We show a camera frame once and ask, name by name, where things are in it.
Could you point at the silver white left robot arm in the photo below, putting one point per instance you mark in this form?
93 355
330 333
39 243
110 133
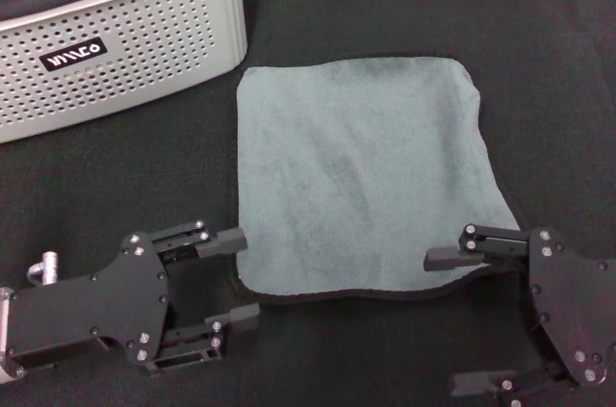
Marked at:
4 325

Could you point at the grey-green towel yellow back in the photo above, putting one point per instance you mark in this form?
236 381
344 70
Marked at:
361 161

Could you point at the grey perforated storage box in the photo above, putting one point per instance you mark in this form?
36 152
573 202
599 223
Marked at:
144 41

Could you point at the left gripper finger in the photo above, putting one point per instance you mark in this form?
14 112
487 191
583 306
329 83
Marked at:
243 318

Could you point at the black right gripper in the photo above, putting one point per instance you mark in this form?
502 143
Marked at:
577 306

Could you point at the black tablecloth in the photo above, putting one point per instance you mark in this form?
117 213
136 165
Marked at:
144 185

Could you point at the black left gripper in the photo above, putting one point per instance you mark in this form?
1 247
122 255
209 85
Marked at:
86 306

